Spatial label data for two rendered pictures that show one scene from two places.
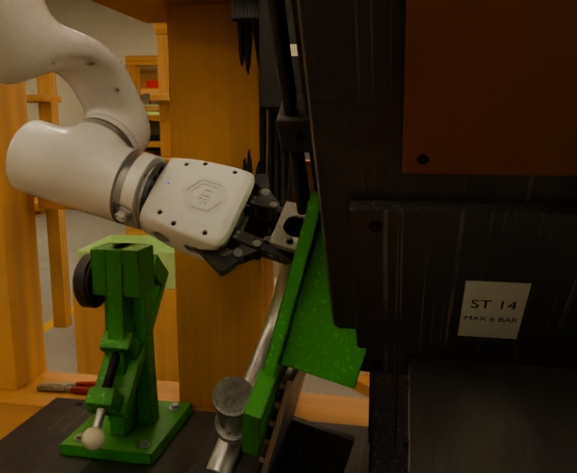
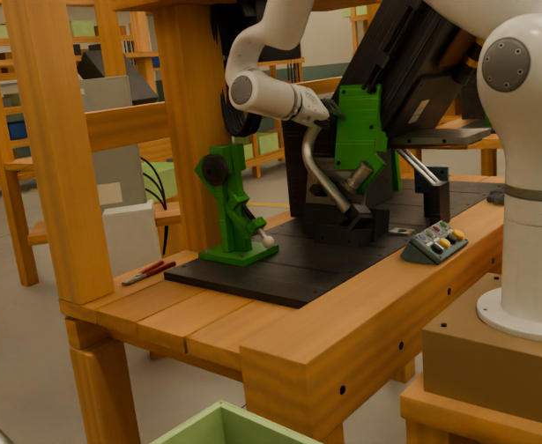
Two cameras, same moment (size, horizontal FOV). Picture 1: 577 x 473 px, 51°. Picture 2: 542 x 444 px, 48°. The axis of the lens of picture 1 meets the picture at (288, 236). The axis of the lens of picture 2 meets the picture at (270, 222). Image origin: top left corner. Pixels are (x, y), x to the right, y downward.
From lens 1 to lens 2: 143 cm
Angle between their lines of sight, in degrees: 59
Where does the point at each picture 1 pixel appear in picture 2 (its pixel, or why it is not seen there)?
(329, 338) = (381, 136)
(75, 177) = (282, 95)
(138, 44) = not seen: outside the picture
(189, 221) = (317, 108)
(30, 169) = (266, 93)
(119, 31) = not seen: outside the picture
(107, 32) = not seen: outside the picture
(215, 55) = (202, 34)
